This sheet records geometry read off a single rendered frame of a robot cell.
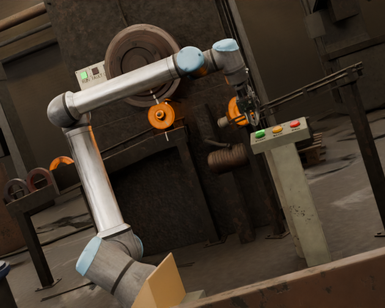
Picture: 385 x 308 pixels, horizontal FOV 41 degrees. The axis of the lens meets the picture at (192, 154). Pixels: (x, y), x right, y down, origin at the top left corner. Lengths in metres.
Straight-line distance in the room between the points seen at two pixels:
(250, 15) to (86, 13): 5.98
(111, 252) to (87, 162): 0.39
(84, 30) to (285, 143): 1.64
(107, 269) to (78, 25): 1.81
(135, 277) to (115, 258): 0.10
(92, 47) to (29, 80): 7.11
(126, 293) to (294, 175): 0.83
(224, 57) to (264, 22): 7.04
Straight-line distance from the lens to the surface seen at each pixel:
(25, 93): 10.39
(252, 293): 0.53
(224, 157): 2.75
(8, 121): 8.26
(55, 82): 10.07
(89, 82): 3.25
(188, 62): 1.84
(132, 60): 2.90
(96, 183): 2.08
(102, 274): 1.92
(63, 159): 3.25
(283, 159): 2.13
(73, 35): 3.31
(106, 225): 2.09
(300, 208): 2.18
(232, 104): 2.72
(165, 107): 2.96
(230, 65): 1.97
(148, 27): 2.98
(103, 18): 3.24
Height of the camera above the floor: 0.81
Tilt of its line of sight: 5 degrees down
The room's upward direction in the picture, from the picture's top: 19 degrees counter-clockwise
